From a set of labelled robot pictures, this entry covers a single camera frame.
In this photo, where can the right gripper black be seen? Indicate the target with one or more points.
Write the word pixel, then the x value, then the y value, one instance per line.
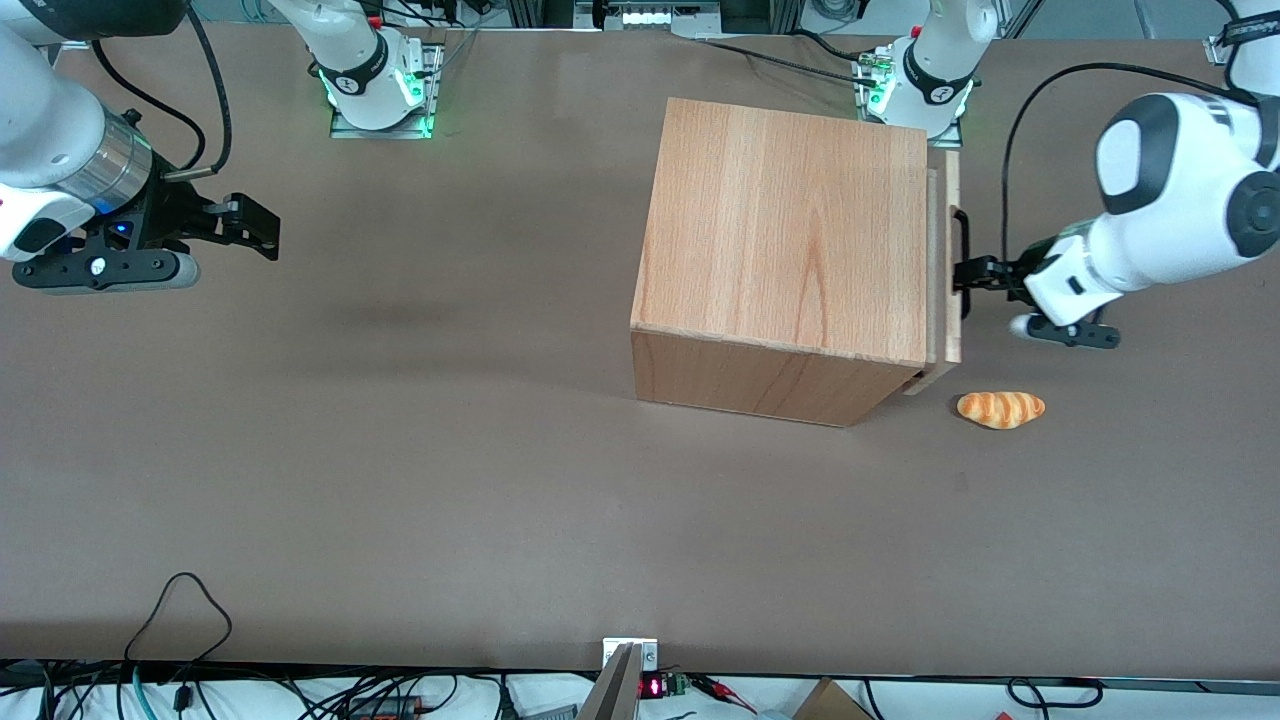
pixel 168 218

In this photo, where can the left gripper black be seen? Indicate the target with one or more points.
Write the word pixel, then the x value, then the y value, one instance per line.
pixel 1022 271

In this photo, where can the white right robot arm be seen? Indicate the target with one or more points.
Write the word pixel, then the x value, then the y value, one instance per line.
pixel 50 120

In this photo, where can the wooden drawer cabinet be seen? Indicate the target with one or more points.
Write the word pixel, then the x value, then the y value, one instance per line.
pixel 780 250

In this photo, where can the toy bread roll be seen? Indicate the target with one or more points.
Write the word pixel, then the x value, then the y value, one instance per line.
pixel 1000 408

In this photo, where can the white lit power strip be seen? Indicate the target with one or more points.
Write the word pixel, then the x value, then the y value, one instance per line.
pixel 660 15

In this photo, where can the brown cardboard piece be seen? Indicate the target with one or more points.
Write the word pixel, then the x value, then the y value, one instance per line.
pixel 830 702

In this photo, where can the red clip leads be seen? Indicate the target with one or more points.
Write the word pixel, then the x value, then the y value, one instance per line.
pixel 725 692

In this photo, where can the orange black device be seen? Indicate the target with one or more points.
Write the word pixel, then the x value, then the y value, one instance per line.
pixel 385 708

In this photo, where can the red digit display module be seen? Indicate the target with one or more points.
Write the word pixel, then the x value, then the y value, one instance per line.
pixel 655 686

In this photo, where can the wooden plank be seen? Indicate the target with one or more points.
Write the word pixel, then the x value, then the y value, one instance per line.
pixel 612 690

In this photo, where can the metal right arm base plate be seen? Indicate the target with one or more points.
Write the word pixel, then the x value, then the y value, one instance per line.
pixel 345 125

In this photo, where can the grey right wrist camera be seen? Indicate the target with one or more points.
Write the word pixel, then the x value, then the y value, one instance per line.
pixel 120 270

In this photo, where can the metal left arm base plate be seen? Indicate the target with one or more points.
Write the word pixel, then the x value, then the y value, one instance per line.
pixel 950 138

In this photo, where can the aluminium frame profile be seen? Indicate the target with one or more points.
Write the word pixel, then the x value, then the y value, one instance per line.
pixel 1218 45

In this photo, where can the small metal bracket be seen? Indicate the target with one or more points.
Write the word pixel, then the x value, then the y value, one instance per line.
pixel 650 652

